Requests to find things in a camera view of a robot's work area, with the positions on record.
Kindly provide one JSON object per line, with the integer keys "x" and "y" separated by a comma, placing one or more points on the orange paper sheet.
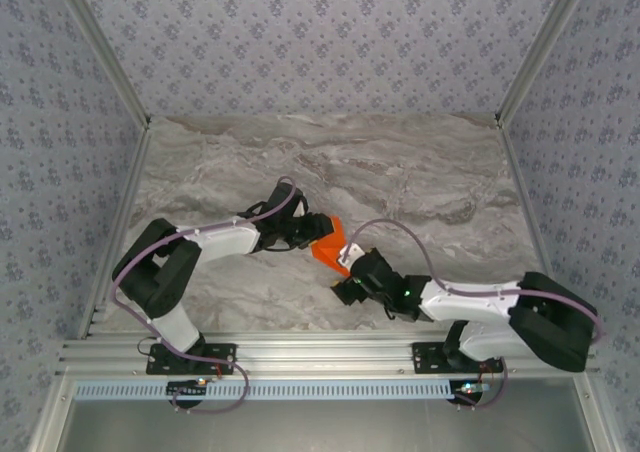
{"x": 330, "y": 252}

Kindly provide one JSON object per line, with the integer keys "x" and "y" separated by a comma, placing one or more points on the right black-white robot arm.
{"x": 555, "y": 322}

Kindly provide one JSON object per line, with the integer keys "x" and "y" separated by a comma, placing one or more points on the left black-white robot arm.
{"x": 150, "y": 282}

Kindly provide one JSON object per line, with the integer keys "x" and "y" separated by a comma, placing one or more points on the grey metal panel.
{"x": 325, "y": 427}

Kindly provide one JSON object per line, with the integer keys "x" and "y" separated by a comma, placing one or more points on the right small control board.
{"x": 470, "y": 387}

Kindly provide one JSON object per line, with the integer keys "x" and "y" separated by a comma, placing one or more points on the small control board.
{"x": 187, "y": 388}
{"x": 470, "y": 387}

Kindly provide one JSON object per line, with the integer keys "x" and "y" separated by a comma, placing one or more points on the left small control board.
{"x": 187, "y": 388}

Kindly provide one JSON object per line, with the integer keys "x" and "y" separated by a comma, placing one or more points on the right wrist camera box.
{"x": 350, "y": 256}

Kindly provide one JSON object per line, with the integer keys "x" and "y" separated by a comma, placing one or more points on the long aluminium mounting rail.
{"x": 325, "y": 357}

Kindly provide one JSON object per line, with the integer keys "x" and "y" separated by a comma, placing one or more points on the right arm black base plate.
{"x": 425, "y": 362}

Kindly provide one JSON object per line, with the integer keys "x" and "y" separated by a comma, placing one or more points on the left aluminium side rail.
{"x": 132, "y": 182}

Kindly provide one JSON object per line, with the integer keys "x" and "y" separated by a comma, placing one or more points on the aluminium side rail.
{"x": 517, "y": 182}
{"x": 132, "y": 182}

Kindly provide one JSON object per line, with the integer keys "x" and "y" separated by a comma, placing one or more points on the right aluminium side rail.
{"x": 517, "y": 182}

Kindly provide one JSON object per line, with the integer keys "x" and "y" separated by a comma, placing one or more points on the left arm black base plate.
{"x": 159, "y": 367}

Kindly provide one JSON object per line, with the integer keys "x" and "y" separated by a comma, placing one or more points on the right lower aluminium frame bar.
{"x": 600, "y": 422}

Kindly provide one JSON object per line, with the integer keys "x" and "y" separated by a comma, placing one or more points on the aluminium frame bar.
{"x": 54, "y": 422}
{"x": 600, "y": 422}

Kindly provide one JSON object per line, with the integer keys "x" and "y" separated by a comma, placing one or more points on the left aluminium frame post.
{"x": 105, "y": 47}

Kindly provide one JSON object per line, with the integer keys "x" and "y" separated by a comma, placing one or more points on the aluminium frame post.
{"x": 541, "y": 47}
{"x": 105, "y": 47}

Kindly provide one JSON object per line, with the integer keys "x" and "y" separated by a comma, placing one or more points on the right aluminium frame post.
{"x": 541, "y": 47}

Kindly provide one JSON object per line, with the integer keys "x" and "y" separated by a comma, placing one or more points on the left lower aluminium frame bar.
{"x": 54, "y": 422}

